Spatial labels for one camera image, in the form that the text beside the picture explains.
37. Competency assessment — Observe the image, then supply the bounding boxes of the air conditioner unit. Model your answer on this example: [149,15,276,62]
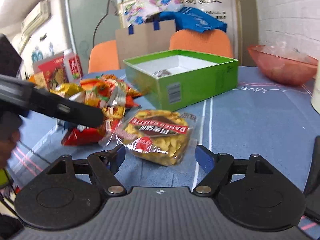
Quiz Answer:
[21,0,51,37]

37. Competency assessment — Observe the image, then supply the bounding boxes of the pink plastic bowl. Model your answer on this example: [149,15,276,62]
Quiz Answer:
[247,45,318,86]

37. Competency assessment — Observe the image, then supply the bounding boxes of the red foil snack packet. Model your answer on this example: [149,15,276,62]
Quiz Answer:
[61,127,106,146]

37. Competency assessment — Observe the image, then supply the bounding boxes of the blue plastic bag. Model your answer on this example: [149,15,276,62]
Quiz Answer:
[159,7,227,33]

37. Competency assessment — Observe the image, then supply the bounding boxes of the person's left hand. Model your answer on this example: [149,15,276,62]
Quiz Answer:
[0,129,21,168]

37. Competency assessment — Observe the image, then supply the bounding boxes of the floral cloth bundle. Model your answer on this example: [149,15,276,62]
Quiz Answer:
[123,0,183,27]

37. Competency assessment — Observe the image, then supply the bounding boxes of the yellow cellophane snack pack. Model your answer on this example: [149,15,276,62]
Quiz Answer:
[99,108,198,166]

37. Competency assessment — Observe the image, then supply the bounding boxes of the left orange chair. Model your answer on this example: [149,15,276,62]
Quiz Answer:
[88,40,120,73]

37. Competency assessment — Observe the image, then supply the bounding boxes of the red cracker box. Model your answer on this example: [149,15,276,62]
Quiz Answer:
[32,52,68,90]

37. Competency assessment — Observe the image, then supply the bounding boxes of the orange red snack packet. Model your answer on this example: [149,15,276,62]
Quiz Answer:
[80,74,117,108]

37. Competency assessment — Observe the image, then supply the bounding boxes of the orange chair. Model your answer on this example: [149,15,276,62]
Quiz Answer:
[169,29,233,58]
[88,40,120,73]

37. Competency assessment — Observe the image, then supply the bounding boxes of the green cardboard box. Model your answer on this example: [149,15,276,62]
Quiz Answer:
[123,50,239,111]

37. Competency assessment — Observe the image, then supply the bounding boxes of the brown cardboard bag blue handles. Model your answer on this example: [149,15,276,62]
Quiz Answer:
[116,20,176,69]

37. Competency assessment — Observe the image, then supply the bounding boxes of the framed Chinese text board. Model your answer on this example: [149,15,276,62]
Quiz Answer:
[118,0,241,59]

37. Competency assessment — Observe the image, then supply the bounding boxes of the white bottle red label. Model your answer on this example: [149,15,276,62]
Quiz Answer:
[63,49,83,82]

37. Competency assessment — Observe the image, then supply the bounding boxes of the right orange chair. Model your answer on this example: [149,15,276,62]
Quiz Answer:
[169,29,233,58]

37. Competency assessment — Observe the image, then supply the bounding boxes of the gold foil snack packet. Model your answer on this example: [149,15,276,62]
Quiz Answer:
[50,83,83,98]

